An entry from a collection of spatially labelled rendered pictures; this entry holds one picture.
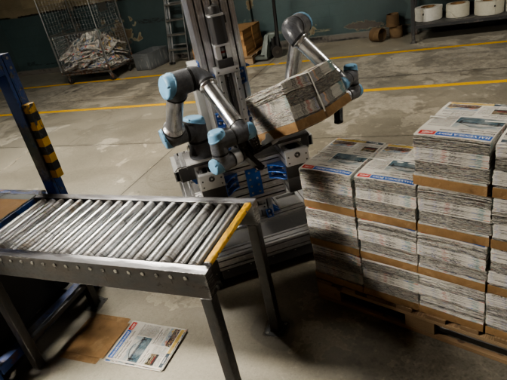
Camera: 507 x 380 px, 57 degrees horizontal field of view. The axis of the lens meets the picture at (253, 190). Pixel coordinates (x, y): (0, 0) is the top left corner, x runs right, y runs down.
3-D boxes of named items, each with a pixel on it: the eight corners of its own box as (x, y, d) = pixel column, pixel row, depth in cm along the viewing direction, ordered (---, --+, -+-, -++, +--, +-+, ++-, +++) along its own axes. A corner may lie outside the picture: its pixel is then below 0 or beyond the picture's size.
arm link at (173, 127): (190, 145, 262) (197, 79, 214) (166, 154, 256) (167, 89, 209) (180, 129, 266) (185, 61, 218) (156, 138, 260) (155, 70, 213)
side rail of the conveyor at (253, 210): (261, 219, 221) (256, 197, 215) (257, 225, 216) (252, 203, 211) (47, 210, 273) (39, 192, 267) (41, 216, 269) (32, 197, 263)
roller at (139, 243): (181, 209, 229) (179, 200, 227) (127, 270, 192) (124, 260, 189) (173, 208, 231) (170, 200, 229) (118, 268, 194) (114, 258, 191)
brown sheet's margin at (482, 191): (447, 146, 216) (447, 138, 214) (516, 154, 198) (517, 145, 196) (412, 184, 193) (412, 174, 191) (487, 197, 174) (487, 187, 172)
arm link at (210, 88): (204, 73, 233) (256, 143, 213) (185, 80, 229) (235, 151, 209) (205, 55, 223) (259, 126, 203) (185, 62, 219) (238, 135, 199)
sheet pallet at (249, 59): (268, 51, 861) (263, 19, 835) (253, 64, 795) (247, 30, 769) (210, 58, 908) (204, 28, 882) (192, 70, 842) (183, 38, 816)
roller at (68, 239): (117, 206, 244) (114, 198, 242) (56, 262, 207) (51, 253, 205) (109, 206, 246) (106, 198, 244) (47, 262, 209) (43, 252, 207)
